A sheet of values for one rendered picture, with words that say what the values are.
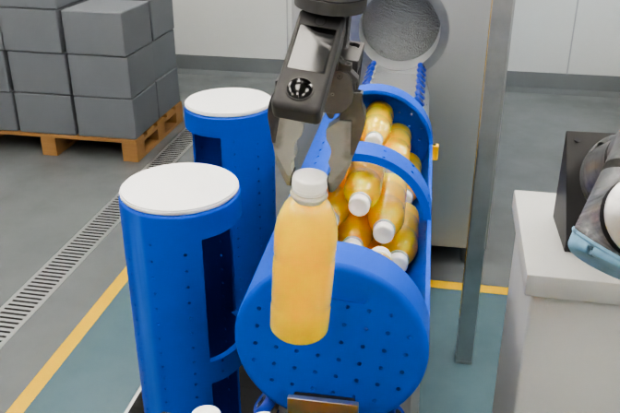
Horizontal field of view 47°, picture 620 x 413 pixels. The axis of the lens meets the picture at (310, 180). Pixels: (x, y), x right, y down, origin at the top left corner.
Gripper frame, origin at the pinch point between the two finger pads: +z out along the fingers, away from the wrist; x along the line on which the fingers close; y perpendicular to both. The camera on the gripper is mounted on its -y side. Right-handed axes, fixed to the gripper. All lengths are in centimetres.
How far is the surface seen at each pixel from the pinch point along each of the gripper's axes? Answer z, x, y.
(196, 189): 48, 35, 71
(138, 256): 61, 45, 59
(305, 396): 37.4, -1.8, 4.9
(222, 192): 48, 29, 71
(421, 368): 34.2, -17.2, 11.3
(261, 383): 42.2, 5.6, 10.5
